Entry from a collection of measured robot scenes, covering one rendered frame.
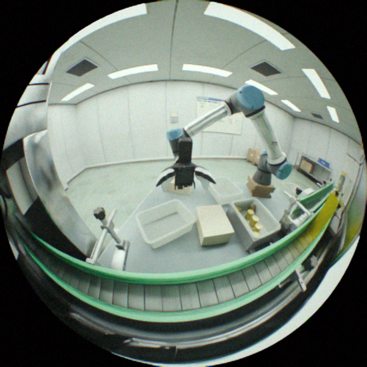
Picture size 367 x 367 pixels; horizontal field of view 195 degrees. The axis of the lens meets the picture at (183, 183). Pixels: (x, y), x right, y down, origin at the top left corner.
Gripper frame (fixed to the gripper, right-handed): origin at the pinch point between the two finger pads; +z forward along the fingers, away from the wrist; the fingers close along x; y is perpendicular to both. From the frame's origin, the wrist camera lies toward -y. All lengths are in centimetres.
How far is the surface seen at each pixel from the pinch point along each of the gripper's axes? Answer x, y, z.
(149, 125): 93, -39, -332
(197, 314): 0.0, 7.6, 24.5
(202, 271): -1.5, 7.3, 17.4
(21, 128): 38.9, -24.3, 14.6
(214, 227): -10.3, 20.7, -2.2
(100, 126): 269, -71, -316
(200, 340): -1.3, 25.0, 35.6
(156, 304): 7.6, 15.8, 22.9
